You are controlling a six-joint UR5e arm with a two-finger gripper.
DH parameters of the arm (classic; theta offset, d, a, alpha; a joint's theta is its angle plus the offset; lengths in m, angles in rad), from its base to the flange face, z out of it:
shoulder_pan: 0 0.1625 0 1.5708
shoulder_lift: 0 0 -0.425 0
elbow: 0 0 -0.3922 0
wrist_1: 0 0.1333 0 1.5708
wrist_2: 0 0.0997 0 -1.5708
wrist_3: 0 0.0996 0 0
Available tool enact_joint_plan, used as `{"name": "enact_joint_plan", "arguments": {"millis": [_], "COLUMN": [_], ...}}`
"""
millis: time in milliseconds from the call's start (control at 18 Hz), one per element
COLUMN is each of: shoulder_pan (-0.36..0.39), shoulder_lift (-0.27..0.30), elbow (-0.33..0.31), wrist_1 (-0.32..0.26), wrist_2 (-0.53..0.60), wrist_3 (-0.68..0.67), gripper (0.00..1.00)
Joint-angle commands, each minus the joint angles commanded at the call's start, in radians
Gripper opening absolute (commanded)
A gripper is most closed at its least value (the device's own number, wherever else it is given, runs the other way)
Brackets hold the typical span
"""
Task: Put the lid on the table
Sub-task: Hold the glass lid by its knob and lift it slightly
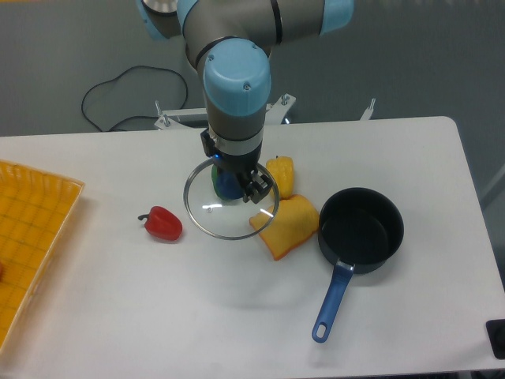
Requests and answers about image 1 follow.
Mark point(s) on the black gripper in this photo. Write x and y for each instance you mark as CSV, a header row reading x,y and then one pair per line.
x,y
240,158

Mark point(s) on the glass lid with blue knob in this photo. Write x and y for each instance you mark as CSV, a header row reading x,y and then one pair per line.
x,y
225,216

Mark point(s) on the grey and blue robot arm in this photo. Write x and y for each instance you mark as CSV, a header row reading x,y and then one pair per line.
x,y
228,44

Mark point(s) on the yellow bell pepper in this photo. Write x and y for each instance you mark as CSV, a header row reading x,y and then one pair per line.
x,y
282,170

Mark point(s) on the green bell pepper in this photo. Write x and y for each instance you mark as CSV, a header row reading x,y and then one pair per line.
x,y
214,178

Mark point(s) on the toy bread slice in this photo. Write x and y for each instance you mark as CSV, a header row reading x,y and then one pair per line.
x,y
294,224

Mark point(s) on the red bell pepper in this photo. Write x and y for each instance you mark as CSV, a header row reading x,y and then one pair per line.
x,y
161,223

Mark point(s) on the yellow woven basket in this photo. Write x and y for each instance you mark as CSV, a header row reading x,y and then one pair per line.
x,y
35,207

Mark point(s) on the black device at table edge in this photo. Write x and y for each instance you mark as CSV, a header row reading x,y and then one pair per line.
x,y
496,330

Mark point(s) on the dark pot with blue handle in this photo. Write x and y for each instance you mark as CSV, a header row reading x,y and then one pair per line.
x,y
359,230

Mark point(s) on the white table bracket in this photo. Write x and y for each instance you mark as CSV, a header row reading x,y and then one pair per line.
x,y
368,112

